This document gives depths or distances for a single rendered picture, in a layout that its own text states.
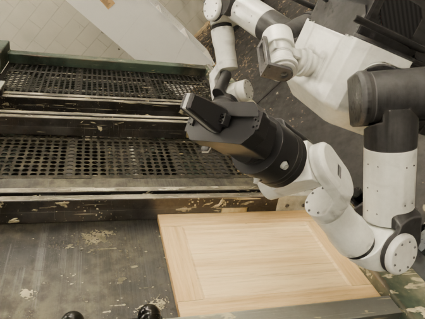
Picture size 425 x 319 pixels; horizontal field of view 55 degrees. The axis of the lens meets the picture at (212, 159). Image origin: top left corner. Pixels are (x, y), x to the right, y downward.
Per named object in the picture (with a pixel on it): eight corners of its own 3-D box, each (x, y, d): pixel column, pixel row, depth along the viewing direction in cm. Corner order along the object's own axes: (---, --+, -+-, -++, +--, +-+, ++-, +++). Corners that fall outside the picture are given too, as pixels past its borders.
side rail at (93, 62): (203, 85, 252) (206, 68, 247) (9, 73, 221) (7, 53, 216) (200, 81, 259) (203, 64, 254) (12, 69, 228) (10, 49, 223)
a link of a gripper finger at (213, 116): (190, 87, 47) (224, 109, 51) (181, 112, 46) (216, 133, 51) (200, 87, 46) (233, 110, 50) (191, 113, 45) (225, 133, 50)
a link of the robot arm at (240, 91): (217, 123, 127) (228, 100, 134) (248, 117, 121) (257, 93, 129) (200, 95, 121) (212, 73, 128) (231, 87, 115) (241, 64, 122)
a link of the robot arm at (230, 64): (222, 107, 133) (217, 68, 134) (246, 102, 128) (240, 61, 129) (212, 107, 128) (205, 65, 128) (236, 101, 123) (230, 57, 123)
